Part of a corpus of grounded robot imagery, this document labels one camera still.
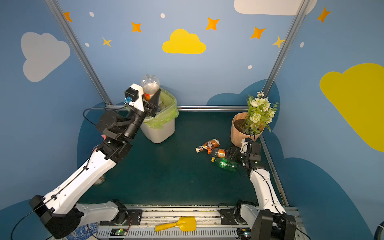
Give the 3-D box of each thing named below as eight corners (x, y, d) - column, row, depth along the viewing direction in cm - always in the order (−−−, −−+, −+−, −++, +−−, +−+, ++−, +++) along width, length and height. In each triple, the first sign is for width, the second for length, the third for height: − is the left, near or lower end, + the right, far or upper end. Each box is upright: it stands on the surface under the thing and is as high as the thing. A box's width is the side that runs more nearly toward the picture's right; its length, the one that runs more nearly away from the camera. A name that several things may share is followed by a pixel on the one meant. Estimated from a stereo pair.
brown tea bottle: (197, 155, 99) (197, 151, 95) (194, 149, 101) (195, 146, 97) (219, 147, 103) (220, 143, 99) (216, 142, 106) (217, 138, 102)
